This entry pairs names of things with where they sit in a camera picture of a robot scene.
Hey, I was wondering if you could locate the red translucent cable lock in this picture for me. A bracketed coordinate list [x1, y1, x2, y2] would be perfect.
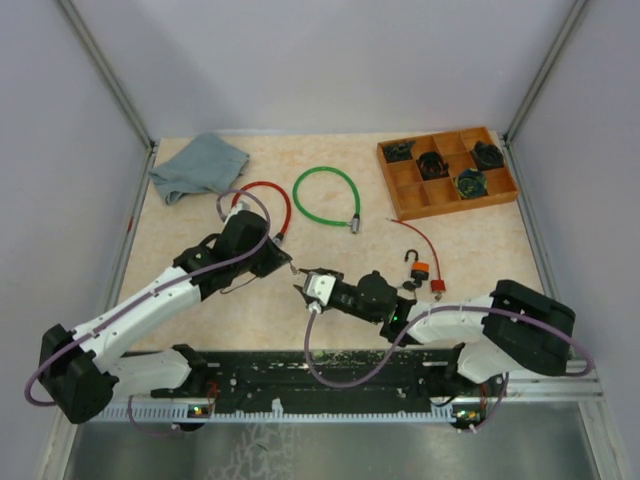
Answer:
[242, 180, 293, 247]

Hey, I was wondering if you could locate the green cable lock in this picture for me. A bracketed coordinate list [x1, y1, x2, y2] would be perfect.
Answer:
[291, 166, 362, 235]

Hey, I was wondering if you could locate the orange black padlock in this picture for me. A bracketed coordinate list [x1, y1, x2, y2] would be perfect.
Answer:
[404, 249, 430, 284]

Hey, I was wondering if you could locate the red cable padlock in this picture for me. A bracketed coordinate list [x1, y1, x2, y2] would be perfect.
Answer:
[389, 218, 446, 296]

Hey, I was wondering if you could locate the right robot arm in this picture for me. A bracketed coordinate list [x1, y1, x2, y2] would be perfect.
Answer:
[297, 269, 575, 396]

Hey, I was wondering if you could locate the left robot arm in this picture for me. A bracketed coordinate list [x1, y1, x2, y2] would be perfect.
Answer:
[36, 210, 292, 424]

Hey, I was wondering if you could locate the blue grey folded cloth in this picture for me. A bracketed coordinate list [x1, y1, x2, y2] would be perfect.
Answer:
[149, 133, 250, 205]

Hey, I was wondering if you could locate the green black rolled sock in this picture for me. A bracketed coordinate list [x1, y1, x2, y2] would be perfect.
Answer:
[382, 141, 415, 163]

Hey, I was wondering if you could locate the black orange rolled sock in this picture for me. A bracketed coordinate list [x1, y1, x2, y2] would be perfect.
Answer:
[417, 151, 449, 181]

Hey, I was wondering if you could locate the rolled dark sock in tray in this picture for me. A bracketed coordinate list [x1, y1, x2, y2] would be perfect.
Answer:
[453, 168, 488, 200]

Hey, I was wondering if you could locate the wooden compartment tray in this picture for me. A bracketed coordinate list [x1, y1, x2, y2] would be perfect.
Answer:
[377, 126, 519, 220]

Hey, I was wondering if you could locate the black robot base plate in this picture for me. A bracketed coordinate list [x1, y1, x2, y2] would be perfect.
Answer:
[151, 349, 503, 415]

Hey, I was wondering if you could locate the grey cable duct rail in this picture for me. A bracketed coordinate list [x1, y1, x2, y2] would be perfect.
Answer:
[99, 402, 481, 424]

